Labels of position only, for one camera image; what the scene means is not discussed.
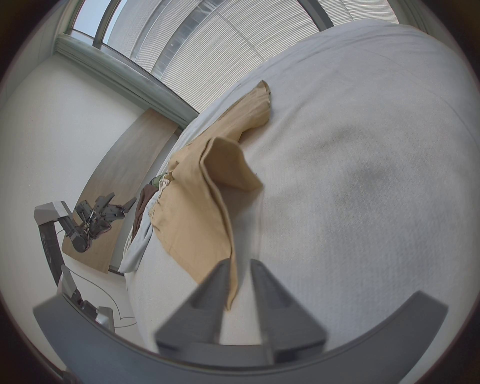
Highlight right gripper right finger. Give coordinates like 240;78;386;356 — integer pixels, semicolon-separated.
250;259;327;365

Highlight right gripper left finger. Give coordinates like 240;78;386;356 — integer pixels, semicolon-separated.
155;259;232;353

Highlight tan drawstring shorts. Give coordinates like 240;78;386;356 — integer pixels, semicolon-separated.
150;80;272;312

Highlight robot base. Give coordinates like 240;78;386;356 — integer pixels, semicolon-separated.
56;264;118;334

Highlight brown garment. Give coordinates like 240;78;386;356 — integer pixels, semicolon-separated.
131;185;163;241

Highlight pale grey garment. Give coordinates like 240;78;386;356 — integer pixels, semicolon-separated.
118;195;166;274

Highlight grey-green curtain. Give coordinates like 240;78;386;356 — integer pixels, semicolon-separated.
54;32;200;130

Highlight bed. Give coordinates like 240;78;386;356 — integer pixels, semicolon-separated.
62;17;480;376

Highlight window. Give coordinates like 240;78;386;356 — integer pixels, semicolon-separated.
71;0;400;113

